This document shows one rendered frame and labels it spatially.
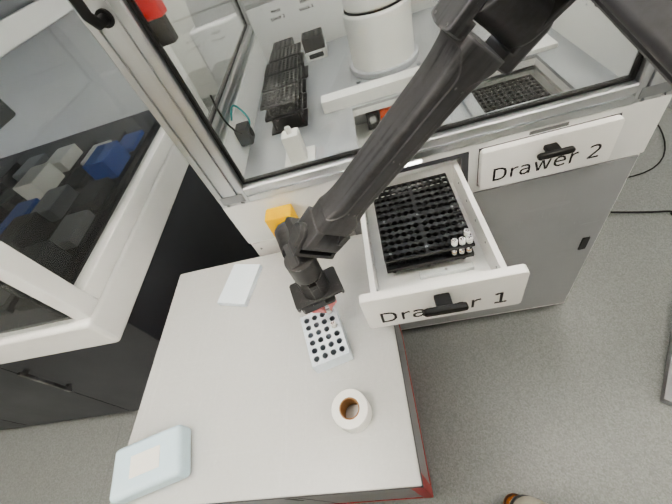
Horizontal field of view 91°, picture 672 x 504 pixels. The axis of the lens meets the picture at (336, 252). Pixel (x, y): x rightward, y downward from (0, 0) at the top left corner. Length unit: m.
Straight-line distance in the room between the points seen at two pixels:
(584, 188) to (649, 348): 0.81
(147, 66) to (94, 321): 0.60
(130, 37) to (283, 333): 0.64
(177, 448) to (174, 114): 0.66
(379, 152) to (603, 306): 1.43
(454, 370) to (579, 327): 0.52
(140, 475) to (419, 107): 0.80
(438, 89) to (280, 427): 0.65
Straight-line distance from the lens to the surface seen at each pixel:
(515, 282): 0.65
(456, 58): 0.41
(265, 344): 0.84
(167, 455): 0.83
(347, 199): 0.48
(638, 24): 0.34
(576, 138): 0.93
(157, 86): 0.76
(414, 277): 0.72
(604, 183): 1.11
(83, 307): 0.99
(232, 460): 0.79
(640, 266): 1.91
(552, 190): 1.04
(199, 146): 0.80
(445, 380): 1.50
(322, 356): 0.73
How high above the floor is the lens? 1.44
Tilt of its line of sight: 49 degrees down
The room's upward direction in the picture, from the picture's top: 24 degrees counter-clockwise
